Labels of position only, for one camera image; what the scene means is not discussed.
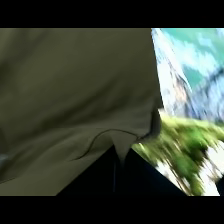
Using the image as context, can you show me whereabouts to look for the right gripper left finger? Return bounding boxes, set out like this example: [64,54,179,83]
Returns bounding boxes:
[56,145,117,197]

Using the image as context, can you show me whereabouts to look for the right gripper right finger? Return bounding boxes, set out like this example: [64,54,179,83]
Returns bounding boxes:
[115,147,188,197]

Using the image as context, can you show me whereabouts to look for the brown pants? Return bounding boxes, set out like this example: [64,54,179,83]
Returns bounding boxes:
[0,28,165,197]

